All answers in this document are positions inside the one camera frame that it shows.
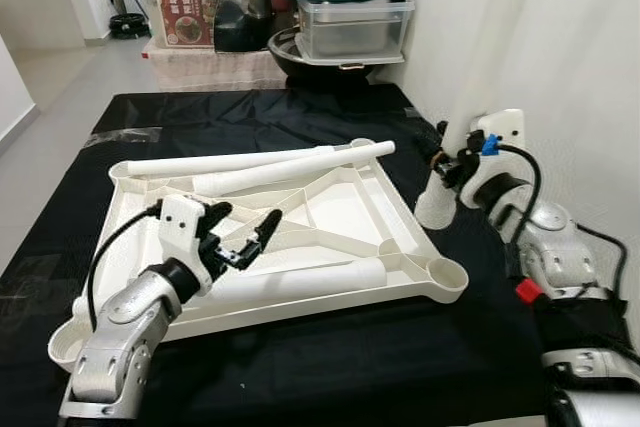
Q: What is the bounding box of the white plastic table top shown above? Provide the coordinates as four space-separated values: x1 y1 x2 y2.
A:
48 139 471 373

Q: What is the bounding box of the black tablecloth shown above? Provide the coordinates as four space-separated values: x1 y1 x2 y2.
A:
0 84 640 427

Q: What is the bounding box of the clear tape strip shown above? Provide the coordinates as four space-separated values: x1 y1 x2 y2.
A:
85 127 166 149

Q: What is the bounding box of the clear plastic storage container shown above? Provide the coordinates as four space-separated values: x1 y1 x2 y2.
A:
297 0 415 62

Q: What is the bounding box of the black wok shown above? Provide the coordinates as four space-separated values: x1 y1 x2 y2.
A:
268 29 406 90

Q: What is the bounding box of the red printed carton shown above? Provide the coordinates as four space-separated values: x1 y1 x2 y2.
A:
158 0 216 48

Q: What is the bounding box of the black glossy bag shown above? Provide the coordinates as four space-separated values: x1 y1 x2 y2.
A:
213 0 276 53

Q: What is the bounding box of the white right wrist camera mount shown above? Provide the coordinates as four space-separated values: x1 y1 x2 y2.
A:
468 109 527 186

